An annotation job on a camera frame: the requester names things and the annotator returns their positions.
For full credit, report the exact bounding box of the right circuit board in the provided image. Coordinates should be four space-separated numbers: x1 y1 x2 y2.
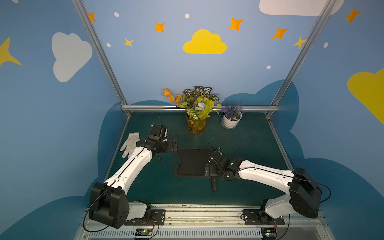
261 228 277 240

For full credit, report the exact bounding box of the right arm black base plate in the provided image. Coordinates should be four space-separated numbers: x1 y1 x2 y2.
240 209 285 226

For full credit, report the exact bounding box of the rear aluminium frame bar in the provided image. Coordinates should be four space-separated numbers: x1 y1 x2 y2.
121 105 279 112

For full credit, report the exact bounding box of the aluminium front rail base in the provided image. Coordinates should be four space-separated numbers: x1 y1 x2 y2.
75 204 335 240

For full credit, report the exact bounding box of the black cutting board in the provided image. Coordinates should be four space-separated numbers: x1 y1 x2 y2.
172 149 215 178

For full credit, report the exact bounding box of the white work glove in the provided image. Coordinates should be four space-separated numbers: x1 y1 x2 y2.
120 133 140 159

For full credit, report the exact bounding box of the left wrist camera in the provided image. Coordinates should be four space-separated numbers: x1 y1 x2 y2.
148 125 168 142

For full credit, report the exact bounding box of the left green circuit board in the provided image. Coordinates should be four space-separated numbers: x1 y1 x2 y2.
134 229 155 240

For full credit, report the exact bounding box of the lavender plant in white pot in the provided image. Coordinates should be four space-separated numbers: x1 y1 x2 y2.
222 100 243 129

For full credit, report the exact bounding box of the aluminium frame post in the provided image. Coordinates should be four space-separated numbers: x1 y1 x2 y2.
266 0 338 120
72 0 132 119

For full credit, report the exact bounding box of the right aluminium frame post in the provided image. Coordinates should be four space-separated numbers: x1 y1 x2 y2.
266 0 338 120

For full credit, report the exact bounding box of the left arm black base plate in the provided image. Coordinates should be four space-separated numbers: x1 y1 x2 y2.
124 209 166 226

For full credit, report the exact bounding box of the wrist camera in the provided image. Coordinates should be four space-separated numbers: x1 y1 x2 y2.
210 151 225 165
148 125 168 142

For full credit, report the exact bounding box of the left aluminium frame post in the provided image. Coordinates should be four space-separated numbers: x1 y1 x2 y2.
72 0 132 119

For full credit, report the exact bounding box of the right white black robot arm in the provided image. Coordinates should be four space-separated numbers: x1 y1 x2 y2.
205 157 323 225

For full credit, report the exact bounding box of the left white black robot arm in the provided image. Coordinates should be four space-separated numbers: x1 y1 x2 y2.
86 139 178 229

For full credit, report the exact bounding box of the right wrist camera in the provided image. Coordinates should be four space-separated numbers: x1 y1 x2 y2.
210 151 225 165

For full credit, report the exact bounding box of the flower bouquet in glass vase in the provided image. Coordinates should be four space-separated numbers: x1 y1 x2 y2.
163 86 221 135

